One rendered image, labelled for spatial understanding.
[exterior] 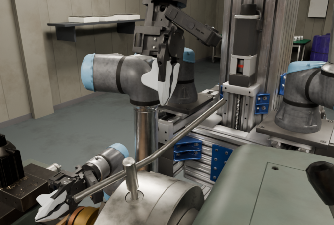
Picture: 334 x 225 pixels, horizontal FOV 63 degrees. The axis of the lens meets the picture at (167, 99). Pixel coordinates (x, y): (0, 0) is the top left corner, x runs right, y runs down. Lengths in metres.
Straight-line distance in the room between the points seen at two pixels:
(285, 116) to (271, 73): 0.24
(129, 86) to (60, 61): 3.81
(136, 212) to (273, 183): 0.26
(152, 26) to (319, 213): 0.44
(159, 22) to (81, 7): 4.25
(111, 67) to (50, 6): 3.70
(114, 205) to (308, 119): 0.72
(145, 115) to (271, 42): 0.63
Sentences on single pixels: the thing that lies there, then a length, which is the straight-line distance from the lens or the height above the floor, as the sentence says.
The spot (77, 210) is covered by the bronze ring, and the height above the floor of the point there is 1.11.
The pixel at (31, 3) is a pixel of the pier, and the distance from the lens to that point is 4.21.
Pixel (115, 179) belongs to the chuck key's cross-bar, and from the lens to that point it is 0.48.
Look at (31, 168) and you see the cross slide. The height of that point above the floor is 0.97.
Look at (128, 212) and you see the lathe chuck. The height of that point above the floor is 1.23.
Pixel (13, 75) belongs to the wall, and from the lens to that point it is 4.23.
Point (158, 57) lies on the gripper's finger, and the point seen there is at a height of 1.48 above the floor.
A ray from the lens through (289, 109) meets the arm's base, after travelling 1.03.
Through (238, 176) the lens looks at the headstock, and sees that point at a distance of 0.57.
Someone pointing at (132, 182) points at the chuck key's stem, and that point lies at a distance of 0.50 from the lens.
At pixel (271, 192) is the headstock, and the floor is 1.25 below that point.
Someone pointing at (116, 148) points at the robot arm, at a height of 1.11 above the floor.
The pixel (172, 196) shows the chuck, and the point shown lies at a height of 1.24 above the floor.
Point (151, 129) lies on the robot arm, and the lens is 0.83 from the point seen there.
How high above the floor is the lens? 1.57
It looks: 19 degrees down
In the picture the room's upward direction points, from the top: straight up
